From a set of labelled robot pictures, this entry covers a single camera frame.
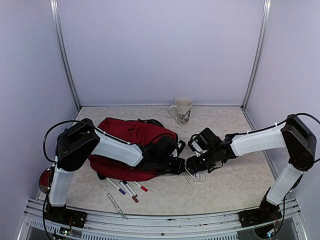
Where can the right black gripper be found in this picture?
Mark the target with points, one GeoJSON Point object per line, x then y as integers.
{"type": "Point", "coordinates": [194, 167]}

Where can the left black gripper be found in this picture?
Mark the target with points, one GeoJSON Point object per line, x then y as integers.
{"type": "Point", "coordinates": [178, 170]}

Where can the white charger with cable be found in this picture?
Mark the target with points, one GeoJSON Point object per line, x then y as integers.
{"type": "Point", "coordinates": [197, 180]}

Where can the red backpack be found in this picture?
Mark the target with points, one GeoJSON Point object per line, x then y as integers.
{"type": "Point", "coordinates": [122, 147]}

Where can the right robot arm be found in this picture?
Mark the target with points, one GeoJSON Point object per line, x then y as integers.
{"type": "Point", "coordinates": [291, 135]}

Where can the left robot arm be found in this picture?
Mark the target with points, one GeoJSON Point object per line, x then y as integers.
{"type": "Point", "coordinates": [72, 150]}

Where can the red cap marker long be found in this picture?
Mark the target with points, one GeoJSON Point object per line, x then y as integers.
{"type": "Point", "coordinates": [140, 186]}

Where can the red cap marker short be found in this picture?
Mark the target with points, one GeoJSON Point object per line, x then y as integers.
{"type": "Point", "coordinates": [129, 191]}

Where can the white patterned ceramic mug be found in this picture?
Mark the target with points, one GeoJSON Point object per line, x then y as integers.
{"type": "Point", "coordinates": [181, 110]}

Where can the blue cap white marker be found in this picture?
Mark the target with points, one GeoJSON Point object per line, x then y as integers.
{"type": "Point", "coordinates": [116, 186]}

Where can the dark blue cap marker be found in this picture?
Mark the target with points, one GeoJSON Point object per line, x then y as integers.
{"type": "Point", "coordinates": [130, 188]}

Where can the clear silver pen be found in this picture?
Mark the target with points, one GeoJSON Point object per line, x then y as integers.
{"type": "Point", "coordinates": [116, 206]}

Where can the red floral lacquer dish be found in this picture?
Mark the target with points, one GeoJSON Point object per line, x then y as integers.
{"type": "Point", "coordinates": [46, 179]}

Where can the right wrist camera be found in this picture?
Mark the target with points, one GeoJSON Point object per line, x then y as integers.
{"type": "Point", "coordinates": [194, 144]}

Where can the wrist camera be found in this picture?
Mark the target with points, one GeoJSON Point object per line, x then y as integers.
{"type": "Point", "coordinates": [194, 144]}
{"type": "Point", "coordinates": [180, 147]}

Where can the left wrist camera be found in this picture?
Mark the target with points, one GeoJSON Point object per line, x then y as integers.
{"type": "Point", "coordinates": [180, 147]}

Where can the front aluminium rail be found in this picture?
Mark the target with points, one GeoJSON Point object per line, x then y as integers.
{"type": "Point", "coordinates": [101, 225]}

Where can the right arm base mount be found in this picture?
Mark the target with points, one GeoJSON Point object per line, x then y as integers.
{"type": "Point", "coordinates": [257, 216]}

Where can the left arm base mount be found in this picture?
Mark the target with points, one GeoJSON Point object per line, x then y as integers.
{"type": "Point", "coordinates": [66, 216]}

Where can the right aluminium frame post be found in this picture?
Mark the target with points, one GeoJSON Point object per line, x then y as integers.
{"type": "Point", "coordinates": [267, 4]}

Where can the aluminium frame post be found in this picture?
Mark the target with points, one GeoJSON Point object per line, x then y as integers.
{"type": "Point", "coordinates": [63, 53]}
{"type": "Point", "coordinates": [267, 4]}

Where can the left aluminium frame post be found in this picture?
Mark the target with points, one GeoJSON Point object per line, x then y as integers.
{"type": "Point", "coordinates": [63, 53]}

